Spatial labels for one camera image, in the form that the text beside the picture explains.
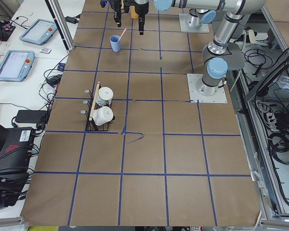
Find white mug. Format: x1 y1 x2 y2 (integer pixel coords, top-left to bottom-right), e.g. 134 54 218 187
93 106 115 126
96 87 114 106

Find tan wooden chopstick holder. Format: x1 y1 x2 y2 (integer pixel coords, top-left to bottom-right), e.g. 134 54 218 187
130 6 139 19

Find white mug lower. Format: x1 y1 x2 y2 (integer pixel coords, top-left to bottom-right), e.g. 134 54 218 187
93 106 115 126

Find small printed label card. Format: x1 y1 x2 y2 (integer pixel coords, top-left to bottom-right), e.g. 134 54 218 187
40 48 52 54

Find teach pendant far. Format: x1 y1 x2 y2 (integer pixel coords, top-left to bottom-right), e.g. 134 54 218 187
19 19 57 45

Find light blue plastic cup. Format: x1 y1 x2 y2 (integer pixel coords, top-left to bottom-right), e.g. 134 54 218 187
110 35 121 52

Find black power adapter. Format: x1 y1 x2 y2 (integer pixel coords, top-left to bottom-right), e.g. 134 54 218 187
15 110 46 123

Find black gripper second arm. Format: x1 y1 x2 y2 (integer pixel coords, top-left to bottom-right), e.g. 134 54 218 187
100 0 134 27

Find teach pendant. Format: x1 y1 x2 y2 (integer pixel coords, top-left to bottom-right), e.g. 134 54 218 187
0 50 35 82
19 19 57 45

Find black computer box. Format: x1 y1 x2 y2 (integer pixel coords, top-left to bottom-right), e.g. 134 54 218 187
0 127 36 176

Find pink chopstick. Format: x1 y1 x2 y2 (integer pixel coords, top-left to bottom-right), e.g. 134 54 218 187
118 28 127 42

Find small black power brick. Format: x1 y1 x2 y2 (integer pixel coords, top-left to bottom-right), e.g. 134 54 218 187
65 16 79 24

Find black wire mug rack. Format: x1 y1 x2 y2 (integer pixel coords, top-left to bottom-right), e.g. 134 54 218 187
80 81 115 131

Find white mug upper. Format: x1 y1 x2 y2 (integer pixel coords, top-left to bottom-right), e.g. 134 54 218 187
96 87 114 106

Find black gripper long fingers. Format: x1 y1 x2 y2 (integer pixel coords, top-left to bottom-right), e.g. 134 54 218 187
134 0 149 35

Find teach pendant near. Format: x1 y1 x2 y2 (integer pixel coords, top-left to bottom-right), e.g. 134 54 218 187
0 50 35 82

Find grey office chair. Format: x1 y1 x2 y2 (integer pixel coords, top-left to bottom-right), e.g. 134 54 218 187
223 43 245 71

